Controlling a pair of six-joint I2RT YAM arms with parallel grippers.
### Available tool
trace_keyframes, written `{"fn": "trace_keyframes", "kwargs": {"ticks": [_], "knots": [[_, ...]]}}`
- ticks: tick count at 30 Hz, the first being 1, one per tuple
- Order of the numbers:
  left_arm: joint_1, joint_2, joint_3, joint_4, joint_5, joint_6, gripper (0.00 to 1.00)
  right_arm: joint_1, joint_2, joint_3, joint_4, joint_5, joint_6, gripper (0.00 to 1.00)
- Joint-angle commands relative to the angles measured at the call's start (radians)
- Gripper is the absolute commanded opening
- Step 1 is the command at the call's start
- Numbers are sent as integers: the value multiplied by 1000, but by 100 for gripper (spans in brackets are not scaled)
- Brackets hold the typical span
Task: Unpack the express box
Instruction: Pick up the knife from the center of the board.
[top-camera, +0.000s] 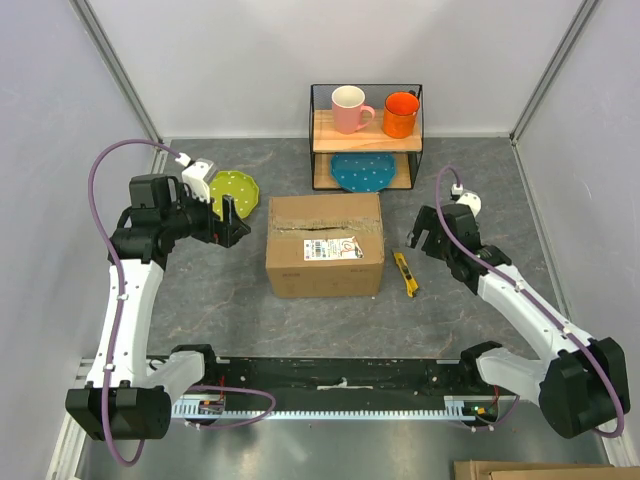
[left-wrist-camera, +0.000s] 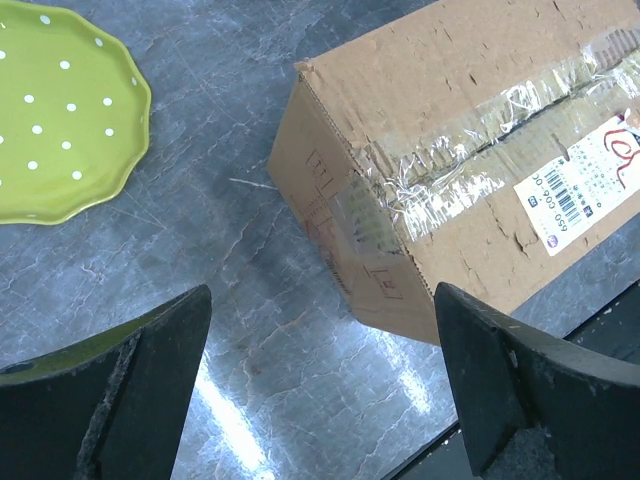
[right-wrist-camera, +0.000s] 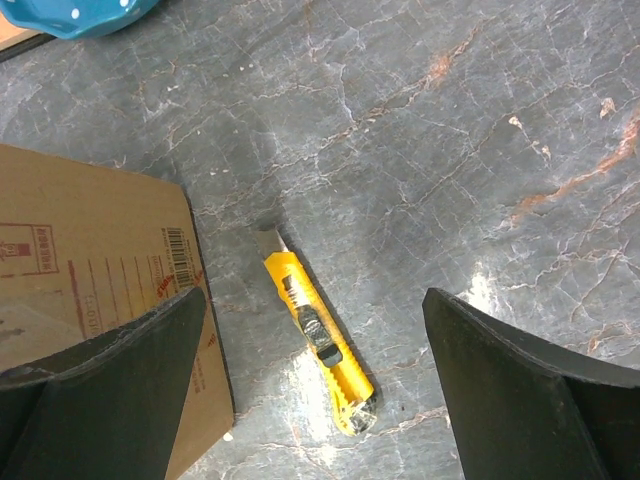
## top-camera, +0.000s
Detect yellow utility knife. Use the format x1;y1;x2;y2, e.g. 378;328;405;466
393;250;419;298

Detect brown cardboard express box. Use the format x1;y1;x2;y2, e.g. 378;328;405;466
266;193;385;299

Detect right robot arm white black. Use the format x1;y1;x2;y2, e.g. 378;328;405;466
407;202;630;438

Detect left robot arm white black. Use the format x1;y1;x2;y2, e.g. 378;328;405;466
65;174;250;441

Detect green dotted plate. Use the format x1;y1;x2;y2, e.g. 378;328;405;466
209;170;260;219

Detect blue dotted plate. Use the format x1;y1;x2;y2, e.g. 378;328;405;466
329;152;396;193

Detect orange mug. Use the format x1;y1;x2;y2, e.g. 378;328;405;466
382;92;420;139

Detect pink mug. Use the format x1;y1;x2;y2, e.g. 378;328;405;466
331;85;376;135

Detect cardboard sheet corner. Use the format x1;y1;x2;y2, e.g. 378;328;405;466
453;461;640;480

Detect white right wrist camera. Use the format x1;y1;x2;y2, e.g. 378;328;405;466
452;191;482;217

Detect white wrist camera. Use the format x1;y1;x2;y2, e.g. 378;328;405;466
181;158;218;204
452;191;482;217

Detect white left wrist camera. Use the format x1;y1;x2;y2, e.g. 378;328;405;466
181;158;218;204

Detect black wire wooden shelf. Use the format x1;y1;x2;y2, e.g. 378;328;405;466
309;83;424;191

